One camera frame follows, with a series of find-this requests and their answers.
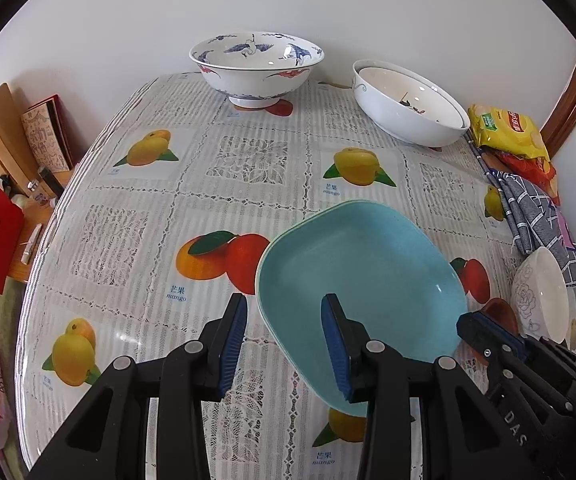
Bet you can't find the white flower pattern bowl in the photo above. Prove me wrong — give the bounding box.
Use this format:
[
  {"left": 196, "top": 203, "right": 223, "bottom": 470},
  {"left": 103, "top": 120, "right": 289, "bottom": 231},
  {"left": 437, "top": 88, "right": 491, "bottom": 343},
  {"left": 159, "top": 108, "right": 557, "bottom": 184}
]
[{"left": 510, "top": 246, "right": 571, "bottom": 345}]

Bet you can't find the white pen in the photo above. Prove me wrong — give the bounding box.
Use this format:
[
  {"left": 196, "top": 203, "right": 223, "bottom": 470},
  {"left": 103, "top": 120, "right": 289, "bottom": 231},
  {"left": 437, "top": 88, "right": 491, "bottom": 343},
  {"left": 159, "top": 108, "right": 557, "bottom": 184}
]
[{"left": 20, "top": 225, "right": 44, "bottom": 263}]

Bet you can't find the large white bowl blue trim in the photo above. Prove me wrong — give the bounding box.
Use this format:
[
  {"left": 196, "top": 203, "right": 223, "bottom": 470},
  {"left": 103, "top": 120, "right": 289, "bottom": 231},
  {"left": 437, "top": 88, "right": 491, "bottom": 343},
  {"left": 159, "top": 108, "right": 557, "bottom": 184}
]
[{"left": 352, "top": 59, "right": 471, "bottom": 148}]

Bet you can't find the blue crane pattern bowl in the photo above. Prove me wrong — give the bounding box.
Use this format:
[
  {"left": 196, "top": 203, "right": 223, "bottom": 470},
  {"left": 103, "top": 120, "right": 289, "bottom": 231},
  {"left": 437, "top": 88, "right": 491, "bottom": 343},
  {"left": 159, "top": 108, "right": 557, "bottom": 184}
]
[{"left": 189, "top": 32, "right": 325, "bottom": 109}]

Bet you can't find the teal plate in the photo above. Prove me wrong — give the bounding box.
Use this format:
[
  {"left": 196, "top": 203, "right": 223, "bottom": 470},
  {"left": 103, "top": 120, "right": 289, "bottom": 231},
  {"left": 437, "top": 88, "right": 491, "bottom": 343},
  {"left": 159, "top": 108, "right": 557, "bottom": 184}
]
[{"left": 255, "top": 200, "right": 469, "bottom": 417}]

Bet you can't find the brown wooden door frame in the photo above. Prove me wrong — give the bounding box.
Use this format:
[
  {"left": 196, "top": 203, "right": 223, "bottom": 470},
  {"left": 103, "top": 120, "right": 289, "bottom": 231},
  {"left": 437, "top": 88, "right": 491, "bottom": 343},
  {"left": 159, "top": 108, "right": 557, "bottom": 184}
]
[{"left": 540, "top": 50, "right": 576, "bottom": 156}]

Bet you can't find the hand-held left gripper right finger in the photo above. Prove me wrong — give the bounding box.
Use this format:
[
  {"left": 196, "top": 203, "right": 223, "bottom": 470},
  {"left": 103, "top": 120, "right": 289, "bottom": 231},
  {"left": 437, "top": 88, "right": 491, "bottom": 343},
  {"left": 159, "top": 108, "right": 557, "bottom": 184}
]
[{"left": 320, "top": 294, "right": 538, "bottom": 480}]

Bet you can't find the pink fabric piece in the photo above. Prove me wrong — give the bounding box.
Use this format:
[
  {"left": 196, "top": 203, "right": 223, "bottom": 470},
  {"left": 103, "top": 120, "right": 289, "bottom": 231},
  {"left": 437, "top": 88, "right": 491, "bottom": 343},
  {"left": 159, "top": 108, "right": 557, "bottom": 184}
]
[{"left": 555, "top": 207, "right": 576, "bottom": 251}]

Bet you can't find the patterned book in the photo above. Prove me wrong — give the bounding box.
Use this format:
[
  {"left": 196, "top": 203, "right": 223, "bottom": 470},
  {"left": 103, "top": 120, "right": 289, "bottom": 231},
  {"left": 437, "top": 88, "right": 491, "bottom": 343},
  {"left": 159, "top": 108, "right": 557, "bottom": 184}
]
[{"left": 20, "top": 95, "right": 75, "bottom": 173}]

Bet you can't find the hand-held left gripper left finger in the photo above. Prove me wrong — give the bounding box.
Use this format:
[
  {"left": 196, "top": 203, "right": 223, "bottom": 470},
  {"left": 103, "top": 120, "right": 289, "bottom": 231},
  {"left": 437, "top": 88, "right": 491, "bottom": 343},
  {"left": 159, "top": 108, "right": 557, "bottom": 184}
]
[{"left": 25, "top": 292, "right": 249, "bottom": 480}]

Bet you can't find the small black object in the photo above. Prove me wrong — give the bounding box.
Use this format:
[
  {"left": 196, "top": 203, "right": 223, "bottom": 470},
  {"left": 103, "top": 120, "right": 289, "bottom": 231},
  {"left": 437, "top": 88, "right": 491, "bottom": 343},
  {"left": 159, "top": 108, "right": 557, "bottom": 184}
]
[{"left": 38, "top": 166, "right": 65, "bottom": 196}]

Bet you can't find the red chip bag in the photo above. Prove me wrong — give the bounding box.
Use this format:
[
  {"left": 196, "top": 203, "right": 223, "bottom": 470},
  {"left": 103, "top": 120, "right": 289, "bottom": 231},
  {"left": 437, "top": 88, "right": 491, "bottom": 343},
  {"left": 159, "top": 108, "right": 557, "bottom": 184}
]
[{"left": 485, "top": 150, "right": 561, "bottom": 206}]

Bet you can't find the grey checked cloth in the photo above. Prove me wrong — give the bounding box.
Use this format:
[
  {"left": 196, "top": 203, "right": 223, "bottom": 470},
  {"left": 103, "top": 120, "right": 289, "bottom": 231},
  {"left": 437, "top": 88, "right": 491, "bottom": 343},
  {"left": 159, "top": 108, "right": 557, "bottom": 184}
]
[{"left": 470, "top": 142, "right": 576, "bottom": 288}]

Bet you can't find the wooden side stand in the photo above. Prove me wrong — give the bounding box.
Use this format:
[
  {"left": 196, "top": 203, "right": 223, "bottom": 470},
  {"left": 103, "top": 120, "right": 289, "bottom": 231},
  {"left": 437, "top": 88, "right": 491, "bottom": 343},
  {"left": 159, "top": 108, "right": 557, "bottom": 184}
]
[{"left": 5, "top": 167, "right": 76, "bottom": 281}]

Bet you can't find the yellow chip bag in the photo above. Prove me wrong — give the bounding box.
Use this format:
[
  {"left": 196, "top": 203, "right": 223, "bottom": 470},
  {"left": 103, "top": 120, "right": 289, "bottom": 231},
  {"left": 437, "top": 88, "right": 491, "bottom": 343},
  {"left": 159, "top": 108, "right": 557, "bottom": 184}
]
[{"left": 468, "top": 104, "right": 551, "bottom": 161}]

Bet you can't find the white bowl cartoon print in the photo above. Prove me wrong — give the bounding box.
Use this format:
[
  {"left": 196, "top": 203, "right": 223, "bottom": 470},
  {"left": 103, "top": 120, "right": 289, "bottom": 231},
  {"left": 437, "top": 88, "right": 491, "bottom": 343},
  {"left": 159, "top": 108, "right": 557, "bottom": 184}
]
[{"left": 358, "top": 65, "right": 463, "bottom": 128}]

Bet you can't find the small brown bowl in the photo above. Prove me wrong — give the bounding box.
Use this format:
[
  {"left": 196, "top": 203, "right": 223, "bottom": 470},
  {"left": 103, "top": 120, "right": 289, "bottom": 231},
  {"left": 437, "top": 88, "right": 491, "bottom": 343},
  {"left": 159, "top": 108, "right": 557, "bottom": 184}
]
[{"left": 480, "top": 297, "right": 521, "bottom": 336}]

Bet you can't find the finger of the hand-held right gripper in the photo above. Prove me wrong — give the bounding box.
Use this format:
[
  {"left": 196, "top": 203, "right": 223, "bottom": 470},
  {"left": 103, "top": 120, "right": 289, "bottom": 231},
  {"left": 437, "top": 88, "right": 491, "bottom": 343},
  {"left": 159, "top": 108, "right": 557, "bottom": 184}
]
[{"left": 456, "top": 311, "right": 574, "bottom": 413}]

